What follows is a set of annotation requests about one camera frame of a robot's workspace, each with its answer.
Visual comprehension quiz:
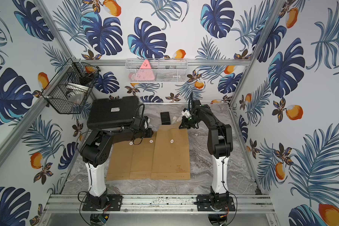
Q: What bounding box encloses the brown kraft file bag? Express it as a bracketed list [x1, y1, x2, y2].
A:
[151, 122, 190, 180]
[130, 131, 156, 179]
[106, 141, 134, 181]

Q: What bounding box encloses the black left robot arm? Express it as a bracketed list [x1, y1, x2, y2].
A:
[80, 104, 153, 210]

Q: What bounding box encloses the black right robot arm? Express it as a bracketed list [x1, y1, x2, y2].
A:
[179, 94, 233, 197]

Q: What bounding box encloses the white cotton work glove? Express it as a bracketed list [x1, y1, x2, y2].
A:
[171, 115, 183, 124]

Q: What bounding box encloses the small black box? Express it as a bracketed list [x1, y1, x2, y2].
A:
[160, 112, 171, 125]

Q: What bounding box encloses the black plastic tool case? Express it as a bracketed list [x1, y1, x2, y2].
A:
[87, 96, 139, 130]

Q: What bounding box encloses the pink triangle item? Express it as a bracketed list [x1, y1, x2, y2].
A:
[135, 59, 155, 82]

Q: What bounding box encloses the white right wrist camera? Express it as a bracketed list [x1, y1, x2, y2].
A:
[181, 109, 192, 119]

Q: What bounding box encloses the clear white mesh wall basket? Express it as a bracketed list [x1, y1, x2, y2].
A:
[125, 58, 188, 83]

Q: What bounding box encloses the black wire basket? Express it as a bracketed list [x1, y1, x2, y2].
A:
[41, 58, 101, 115]

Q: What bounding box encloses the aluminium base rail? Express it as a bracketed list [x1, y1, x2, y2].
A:
[44, 195, 275, 214]

